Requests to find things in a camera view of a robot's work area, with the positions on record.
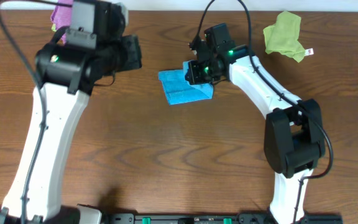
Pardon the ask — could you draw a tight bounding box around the olive green crumpled cloth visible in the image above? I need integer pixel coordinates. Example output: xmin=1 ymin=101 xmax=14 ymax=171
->
xmin=263 ymin=11 xmax=314 ymax=63

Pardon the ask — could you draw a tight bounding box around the blue microfiber cloth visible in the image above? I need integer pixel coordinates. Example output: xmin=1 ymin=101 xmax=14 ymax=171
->
xmin=158 ymin=61 xmax=214 ymax=105

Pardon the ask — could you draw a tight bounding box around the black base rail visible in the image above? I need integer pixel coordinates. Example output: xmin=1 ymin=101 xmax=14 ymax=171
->
xmin=101 ymin=211 xmax=344 ymax=224

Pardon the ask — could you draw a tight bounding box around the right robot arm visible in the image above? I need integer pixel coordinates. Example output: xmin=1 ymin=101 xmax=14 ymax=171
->
xmin=185 ymin=23 xmax=325 ymax=223

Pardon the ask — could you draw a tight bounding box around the purple folded cloth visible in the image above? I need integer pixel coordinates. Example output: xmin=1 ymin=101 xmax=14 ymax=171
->
xmin=50 ymin=6 xmax=72 ymax=31

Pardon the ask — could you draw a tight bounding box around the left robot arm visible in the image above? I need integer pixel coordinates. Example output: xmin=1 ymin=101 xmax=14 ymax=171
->
xmin=0 ymin=1 xmax=142 ymax=223

